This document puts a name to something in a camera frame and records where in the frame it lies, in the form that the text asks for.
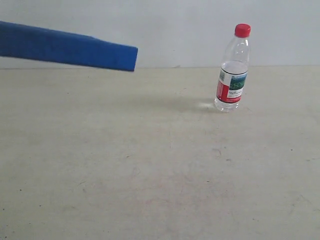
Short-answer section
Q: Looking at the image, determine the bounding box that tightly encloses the clear plastic water bottle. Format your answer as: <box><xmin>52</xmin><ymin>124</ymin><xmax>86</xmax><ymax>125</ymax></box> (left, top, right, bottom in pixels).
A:
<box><xmin>214</xmin><ymin>23</ymin><xmax>251</xmax><ymax>113</ymax></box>

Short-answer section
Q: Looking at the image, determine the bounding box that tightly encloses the blue paper notebook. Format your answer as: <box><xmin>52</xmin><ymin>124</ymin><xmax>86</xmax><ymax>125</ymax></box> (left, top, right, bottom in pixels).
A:
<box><xmin>0</xmin><ymin>21</ymin><xmax>138</xmax><ymax>72</ymax></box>

